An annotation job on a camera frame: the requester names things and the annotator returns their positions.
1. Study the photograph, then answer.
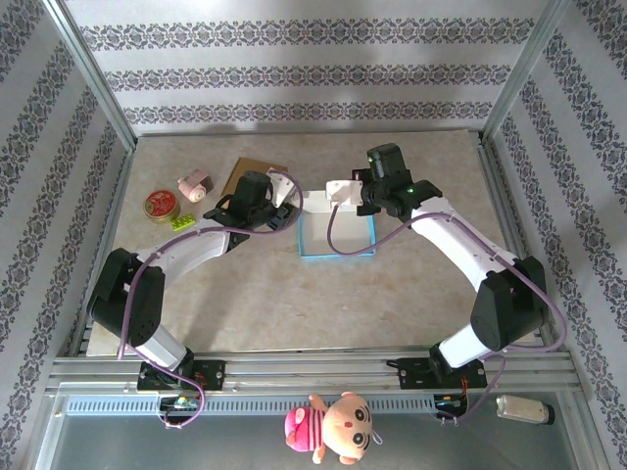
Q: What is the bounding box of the small pink box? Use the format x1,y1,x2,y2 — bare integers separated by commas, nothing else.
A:
176,168,216,204

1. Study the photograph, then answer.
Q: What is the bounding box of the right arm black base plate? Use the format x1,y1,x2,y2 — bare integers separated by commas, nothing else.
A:
386,355,489,392

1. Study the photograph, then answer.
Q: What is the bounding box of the white and teal paper box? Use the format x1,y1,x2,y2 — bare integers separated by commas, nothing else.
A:
296,188,378,261

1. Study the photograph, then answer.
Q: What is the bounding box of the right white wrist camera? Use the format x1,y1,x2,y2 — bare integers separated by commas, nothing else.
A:
325,178,366,208

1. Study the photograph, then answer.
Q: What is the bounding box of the brown cardboard box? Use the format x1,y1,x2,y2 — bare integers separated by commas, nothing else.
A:
219,156,288,198

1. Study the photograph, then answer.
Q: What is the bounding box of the aluminium frame post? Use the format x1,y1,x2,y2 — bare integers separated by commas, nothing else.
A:
42,0,138,153
479,0,574,146

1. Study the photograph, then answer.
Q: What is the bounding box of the aluminium side rail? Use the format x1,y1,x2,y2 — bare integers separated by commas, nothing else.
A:
67,146,136,357
477,139,559,353

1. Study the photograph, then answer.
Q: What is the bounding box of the red round tin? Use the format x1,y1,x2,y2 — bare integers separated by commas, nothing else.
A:
143,190,181,225

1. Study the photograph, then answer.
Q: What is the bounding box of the small circuit board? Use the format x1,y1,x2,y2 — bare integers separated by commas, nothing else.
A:
159,395,202,412
433,394,469,412

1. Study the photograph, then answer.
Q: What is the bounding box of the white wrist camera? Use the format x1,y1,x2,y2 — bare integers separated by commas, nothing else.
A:
325,178,366,208
267,169,298,208

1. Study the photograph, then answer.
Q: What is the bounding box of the slotted grey cable tray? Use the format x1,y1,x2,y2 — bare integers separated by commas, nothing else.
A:
63,394,471,417

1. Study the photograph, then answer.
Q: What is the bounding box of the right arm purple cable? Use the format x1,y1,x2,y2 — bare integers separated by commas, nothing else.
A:
325,203,569,426

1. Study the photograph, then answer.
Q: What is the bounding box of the aluminium mounting rail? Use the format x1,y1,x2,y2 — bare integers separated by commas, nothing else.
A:
46,347,587,393

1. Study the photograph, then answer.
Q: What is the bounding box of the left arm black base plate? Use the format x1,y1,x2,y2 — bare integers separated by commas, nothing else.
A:
135,358,227,393

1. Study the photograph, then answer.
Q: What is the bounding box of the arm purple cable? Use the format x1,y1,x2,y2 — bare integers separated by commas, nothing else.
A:
325,203,569,426
117,168,304,431

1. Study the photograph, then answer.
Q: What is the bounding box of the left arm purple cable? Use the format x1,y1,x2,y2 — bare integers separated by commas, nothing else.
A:
117,168,304,431

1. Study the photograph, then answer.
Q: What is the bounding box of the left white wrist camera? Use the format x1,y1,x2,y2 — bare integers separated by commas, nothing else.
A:
267,169,298,208

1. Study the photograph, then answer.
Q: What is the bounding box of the pink plush doll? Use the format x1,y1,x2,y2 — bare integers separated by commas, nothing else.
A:
283,391,384,466

